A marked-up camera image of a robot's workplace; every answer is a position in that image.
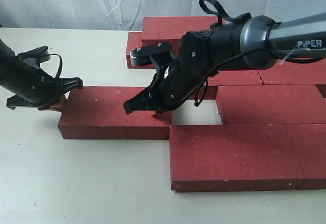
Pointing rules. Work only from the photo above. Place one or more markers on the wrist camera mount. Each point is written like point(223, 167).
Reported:
point(35, 57)
point(158, 56)

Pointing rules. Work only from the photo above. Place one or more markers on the red brick top stacked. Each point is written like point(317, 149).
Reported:
point(173, 28)

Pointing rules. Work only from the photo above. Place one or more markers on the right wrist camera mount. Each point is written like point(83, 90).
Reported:
point(158, 56)

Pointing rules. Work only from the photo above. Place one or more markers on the red brick lower right row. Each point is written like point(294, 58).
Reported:
point(271, 104)

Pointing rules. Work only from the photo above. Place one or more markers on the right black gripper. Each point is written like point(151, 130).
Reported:
point(180, 79)

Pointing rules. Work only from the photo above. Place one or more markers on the red brick front large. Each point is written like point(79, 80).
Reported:
point(215, 158)

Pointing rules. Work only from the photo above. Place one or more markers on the grey fabric backdrop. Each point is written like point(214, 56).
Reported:
point(128, 14)

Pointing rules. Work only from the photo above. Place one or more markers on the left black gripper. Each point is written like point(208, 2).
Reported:
point(35, 88)

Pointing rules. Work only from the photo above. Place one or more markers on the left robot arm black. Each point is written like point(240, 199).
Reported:
point(6, 51)

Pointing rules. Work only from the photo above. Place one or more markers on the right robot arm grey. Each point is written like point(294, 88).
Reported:
point(244, 43)

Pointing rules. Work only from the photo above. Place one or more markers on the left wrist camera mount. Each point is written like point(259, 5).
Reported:
point(35, 57)

